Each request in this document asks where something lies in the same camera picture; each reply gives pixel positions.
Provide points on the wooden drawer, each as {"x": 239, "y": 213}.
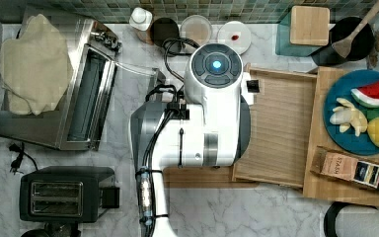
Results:
{"x": 280, "y": 126}

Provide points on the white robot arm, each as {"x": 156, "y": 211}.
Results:
{"x": 208, "y": 124}

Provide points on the wooden drawer cabinet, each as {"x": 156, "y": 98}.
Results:
{"x": 317, "y": 184}

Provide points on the bamboo cutting board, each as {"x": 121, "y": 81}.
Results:
{"x": 204, "y": 178}

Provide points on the clear plastic jar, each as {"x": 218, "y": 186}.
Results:
{"x": 196, "y": 28}

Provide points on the black cup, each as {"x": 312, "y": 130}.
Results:
{"x": 164, "y": 32}

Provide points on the white capped bottle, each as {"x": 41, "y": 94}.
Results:
{"x": 141, "y": 21}

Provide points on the stainless toaster oven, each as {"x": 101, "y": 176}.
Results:
{"x": 78, "y": 121}

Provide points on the Stash tea box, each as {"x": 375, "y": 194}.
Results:
{"x": 341, "y": 167}

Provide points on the teal glass container bamboo lid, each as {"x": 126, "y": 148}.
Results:
{"x": 302, "y": 31}

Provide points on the blue plate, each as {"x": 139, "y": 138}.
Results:
{"x": 348, "y": 141}

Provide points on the toy banana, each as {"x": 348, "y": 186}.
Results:
{"x": 347, "y": 115}

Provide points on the black toaster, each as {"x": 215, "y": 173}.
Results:
{"x": 72, "y": 194}

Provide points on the beige cloth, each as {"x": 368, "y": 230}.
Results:
{"x": 35, "y": 68}

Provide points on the wooden spatula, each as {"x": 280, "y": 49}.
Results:
{"x": 343, "y": 47}

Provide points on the dark object bottom left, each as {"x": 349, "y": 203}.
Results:
{"x": 55, "y": 230}

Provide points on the black round object bottom right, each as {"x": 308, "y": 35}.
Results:
{"x": 350, "y": 220}

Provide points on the black power plug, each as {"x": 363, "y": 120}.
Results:
{"x": 21, "y": 154}

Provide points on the toy watermelon slice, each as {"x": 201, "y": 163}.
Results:
{"x": 367, "y": 96}

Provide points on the black utensil pot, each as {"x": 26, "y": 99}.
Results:
{"x": 361, "y": 45}

